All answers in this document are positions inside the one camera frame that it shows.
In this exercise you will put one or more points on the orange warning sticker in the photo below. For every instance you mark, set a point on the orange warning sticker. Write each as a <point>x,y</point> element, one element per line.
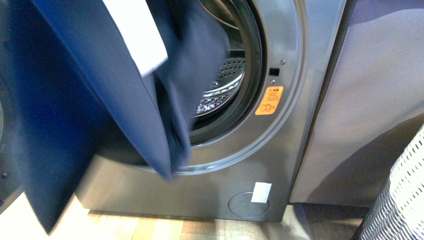
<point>269,103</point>

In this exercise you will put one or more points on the navy blue garment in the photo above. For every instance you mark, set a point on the navy blue garment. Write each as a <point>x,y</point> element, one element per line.
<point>73,75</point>

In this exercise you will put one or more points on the white perforated laundry basket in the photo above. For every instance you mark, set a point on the white perforated laundry basket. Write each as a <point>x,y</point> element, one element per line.
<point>398,212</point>

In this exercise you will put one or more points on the grey cabinet beside washer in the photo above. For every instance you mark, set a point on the grey cabinet beside washer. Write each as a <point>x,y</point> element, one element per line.
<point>370,106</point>

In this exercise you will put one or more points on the grey front-load washing machine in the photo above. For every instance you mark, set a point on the grey front-load washing machine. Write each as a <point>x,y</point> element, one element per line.
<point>273,43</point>

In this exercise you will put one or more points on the white paper tag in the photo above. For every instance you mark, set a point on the white paper tag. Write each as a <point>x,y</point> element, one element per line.
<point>261,192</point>

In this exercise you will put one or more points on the washing machine round door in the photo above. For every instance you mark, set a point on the washing machine round door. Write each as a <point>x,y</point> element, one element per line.
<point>10,186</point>

